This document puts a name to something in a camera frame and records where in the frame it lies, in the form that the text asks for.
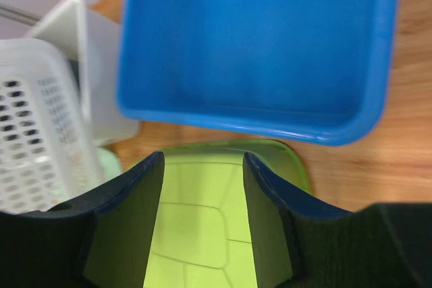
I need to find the green plastic tub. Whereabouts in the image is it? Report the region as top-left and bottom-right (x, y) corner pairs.
(80, 138), (311, 288)

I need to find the white plastic bin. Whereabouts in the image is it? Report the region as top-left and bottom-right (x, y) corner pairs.
(25, 0), (140, 145)

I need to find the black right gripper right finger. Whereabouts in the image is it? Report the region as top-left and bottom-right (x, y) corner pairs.
(243, 153), (431, 287)

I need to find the white perforated basket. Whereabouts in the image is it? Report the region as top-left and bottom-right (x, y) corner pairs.
(1, 38), (105, 214)

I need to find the blue plastic tub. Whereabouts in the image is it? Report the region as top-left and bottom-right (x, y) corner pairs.
(117, 0), (398, 146)

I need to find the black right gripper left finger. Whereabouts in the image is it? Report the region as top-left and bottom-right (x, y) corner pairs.
(1, 152), (165, 287)

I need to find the green printed cloth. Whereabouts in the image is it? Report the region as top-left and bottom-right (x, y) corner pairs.
(97, 147), (124, 181)

